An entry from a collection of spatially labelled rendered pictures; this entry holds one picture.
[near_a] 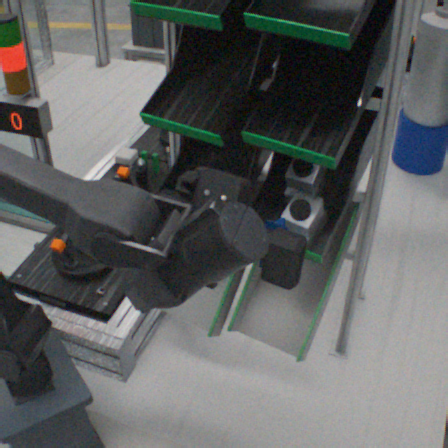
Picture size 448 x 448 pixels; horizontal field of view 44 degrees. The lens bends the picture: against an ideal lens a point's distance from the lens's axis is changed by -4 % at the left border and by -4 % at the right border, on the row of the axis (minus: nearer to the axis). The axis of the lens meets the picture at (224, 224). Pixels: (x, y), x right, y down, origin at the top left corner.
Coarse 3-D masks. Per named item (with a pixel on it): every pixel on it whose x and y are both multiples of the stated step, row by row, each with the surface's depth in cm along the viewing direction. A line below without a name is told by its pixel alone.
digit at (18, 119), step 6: (6, 108) 111; (12, 108) 110; (18, 108) 110; (6, 114) 112; (12, 114) 111; (18, 114) 111; (12, 120) 112; (18, 120) 112; (24, 120) 111; (12, 126) 113; (18, 126) 113; (24, 126) 112; (18, 132) 114; (24, 132) 113
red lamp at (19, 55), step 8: (0, 48) 103; (8, 48) 102; (16, 48) 103; (0, 56) 104; (8, 56) 103; (16, 56) 104; (24, 56) 106; (8, 64) 104; (16, 64) 105; (24, 64) 106
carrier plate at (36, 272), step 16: (48, 240) 119; (32, 256) 115; (48, 256) 115; (16, 272) 111; (32, 272) 111; (48, 272) 111; (112, 272) 111; (128, 272) 111; (16, 288) 110; (32, 288) 108; (48, 288) 108; (64, 288) 108; (80, 288) 108; (96, 288) 108; (112, 288) 108; (80, 304) 105; (96, 304) 105; (112, 304) 105
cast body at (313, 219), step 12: (288, 204) 80; (300, 204) 78; (312, 204) 79; (288, 216) 79; (300, 216) 78; (312, 216) 78; (324, 216) 82; (300, 228) 79; (312, 228) 79; (312, 240) 81
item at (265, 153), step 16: (256, 96) 97; (240, 128) 95; (192, 144) 94; (208, 144) 94; (240, 144) 93; (176, 160) 92; (192, 160) 94; (208, 160) 93; (224, 160) 92; (240, 160) 92; (256, 160) 87; (176, 176) 93; (240, 176) 90; (256, 176) 89
